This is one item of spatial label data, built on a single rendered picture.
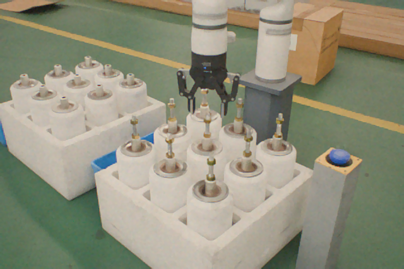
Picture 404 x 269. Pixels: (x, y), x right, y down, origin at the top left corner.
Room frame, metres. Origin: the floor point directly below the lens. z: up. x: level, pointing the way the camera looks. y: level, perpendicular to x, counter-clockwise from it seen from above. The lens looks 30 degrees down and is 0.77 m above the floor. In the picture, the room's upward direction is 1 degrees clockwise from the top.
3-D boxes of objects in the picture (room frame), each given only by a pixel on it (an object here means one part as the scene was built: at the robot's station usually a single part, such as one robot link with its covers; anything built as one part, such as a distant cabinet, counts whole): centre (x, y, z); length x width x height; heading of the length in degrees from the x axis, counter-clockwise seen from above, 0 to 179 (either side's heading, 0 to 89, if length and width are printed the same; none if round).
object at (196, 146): (0.85, -0.02, 0.25); 0.08 x 0.08 x 0.01
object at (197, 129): (1.01, -0.01, 0.16); 0.10 x 0.10 x 0.18
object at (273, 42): (1.18, -0.21, 0.39); 0.09 x 0.09 x 0.17; 54
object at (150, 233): (0.85, -0.02, 0.09); 0.39 x 0.39 x 0.18; 47
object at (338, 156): (0.70, -0.28, 0.32); 0.04 x 0.04 x 0.02
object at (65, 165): (1.22, 0.38, 0.09); 0.39 x 0.39 x 0.18; 47
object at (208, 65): (0.85, -0.02, 0.45); 0.08 x 0.08 x 0.09
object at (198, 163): (0.85, -0.02, 0.16); 0.10 x 0.10 x 0.18
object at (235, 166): (0.77, -0.10, 0.25); 0.08 x 0.08 x 0.01
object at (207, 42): (0.87, -0.02, 0.52); 0.11 x 0.09 x 0.06; 167
